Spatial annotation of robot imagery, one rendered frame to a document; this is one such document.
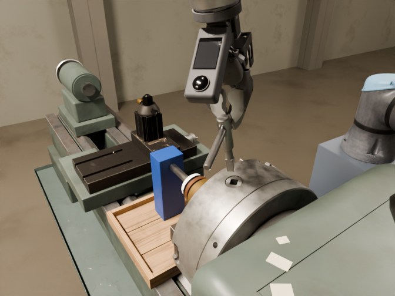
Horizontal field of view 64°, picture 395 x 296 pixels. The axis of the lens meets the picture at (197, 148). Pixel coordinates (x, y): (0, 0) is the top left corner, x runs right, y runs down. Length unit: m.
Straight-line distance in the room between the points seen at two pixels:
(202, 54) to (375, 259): 0.36
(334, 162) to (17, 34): 3.34
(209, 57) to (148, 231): 0.67
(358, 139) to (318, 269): 0.60
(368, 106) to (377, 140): 0.10
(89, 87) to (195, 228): 1.06
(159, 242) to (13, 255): 1.53
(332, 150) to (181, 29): 3.46
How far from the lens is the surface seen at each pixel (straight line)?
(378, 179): 0.67
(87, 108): 1.61
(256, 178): 0.62
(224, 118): 0.52
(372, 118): 0.98
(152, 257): 0.94
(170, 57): 4.29
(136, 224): 1.04
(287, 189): 0.61
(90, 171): 1.15
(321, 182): 1.10
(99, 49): 3.69
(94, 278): 1.38
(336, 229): 0.53
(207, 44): 0.48
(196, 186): 0.79
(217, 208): 0.59
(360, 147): 1.01
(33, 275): 2.22
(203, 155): 1.27
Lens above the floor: 1.60
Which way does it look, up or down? 31 degrees down
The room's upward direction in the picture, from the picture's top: straight up
